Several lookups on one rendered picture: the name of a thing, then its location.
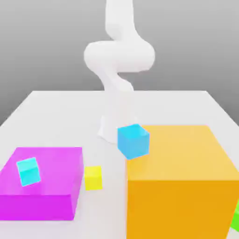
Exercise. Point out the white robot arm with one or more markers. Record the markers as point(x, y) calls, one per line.
point(119, 56)

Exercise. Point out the small blue cube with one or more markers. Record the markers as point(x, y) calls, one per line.
point(133, 142)

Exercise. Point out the small yellow cube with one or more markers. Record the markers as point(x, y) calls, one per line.
point(93, 178)

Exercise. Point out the small cyan cube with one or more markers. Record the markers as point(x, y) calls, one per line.
point(29, 171)

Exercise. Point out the small green cube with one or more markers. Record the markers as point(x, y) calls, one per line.
point(236, 219)

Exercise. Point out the large orange box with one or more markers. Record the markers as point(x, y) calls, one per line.
point(183, 186)

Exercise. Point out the large magenta box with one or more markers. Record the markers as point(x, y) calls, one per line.
point(50, 183)

